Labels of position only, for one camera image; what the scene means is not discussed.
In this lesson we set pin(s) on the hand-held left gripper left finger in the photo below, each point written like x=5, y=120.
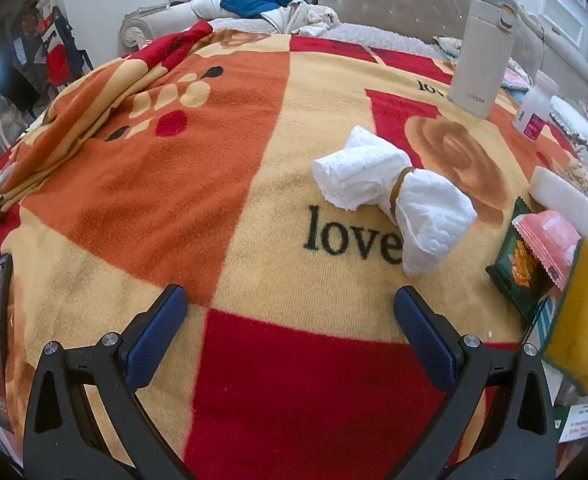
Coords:
x=156, y=332

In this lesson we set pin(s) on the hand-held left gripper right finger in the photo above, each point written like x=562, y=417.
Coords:
x=426, y=342

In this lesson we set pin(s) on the green snack packet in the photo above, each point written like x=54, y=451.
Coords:
x=516, y=270

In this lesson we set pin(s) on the white paper towel bundle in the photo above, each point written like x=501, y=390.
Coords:
x=353, y=175

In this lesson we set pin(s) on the pink packet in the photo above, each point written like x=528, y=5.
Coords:
x=548, y=240

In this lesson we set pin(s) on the white foam block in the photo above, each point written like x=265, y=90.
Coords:
x=563, y=200

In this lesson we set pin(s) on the red orange printed blanket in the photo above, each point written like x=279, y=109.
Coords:
x=254, y=135

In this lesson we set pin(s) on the white pill bottle pink label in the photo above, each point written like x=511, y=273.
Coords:
x=533, y=110

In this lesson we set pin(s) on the white frilled pillow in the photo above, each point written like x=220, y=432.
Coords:
x=583, y=130

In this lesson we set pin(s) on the pink and blue folded blanket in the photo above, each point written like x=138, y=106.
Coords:
x=516, y=80

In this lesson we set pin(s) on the red and dark hanging cloth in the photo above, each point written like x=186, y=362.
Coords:
x=59, y=60

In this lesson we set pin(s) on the white thermos bottle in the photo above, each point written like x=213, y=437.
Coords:
x=481, y=50

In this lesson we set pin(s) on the beige quilted sofa cover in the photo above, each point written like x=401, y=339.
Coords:
x=363, y=35

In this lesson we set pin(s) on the beige tufted sofa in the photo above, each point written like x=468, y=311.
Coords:
x=398, y=0

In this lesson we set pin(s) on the beige crumpled garment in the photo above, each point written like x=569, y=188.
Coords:
x=304, y=17

